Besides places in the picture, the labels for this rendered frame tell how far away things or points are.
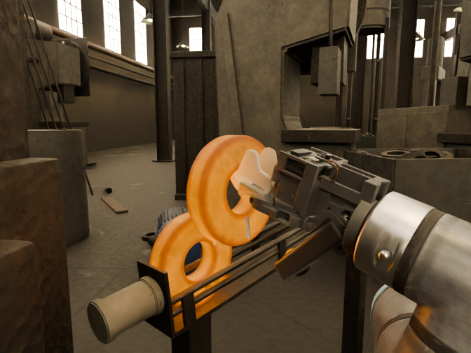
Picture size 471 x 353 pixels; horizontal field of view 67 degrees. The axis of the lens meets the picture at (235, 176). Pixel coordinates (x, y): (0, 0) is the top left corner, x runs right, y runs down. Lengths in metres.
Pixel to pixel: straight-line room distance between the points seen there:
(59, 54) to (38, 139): 5.36
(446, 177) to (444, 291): 1.95
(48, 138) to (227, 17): 1.60
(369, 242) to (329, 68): 2.17
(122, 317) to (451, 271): 0.39
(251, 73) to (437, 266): 2.57
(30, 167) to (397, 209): 0.51
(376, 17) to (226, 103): 6.41
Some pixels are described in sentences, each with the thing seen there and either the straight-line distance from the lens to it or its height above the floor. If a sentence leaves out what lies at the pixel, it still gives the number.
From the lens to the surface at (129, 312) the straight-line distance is 0.54.
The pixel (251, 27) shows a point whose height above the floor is 1.64.
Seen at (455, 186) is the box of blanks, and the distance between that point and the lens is 2.33.
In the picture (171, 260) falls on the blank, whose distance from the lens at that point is 0.57.
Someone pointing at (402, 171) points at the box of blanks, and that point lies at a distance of 2.14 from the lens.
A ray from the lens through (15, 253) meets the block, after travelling 0.45.
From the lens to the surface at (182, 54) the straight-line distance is 4.42.
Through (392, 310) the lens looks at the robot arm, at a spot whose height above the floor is 0.71.
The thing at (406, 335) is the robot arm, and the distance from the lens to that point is 0.40.
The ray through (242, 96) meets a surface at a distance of 2.85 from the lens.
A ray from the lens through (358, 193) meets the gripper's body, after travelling 0.39.
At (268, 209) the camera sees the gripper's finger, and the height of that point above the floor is 0.83.
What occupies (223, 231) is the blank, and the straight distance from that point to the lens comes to 0.48.
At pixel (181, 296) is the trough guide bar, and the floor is 0.67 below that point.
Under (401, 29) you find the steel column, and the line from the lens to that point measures 9.02.
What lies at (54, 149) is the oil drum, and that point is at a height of 0.74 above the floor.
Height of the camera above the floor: 0.93
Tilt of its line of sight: 8 degrees down
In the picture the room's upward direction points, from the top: straight up
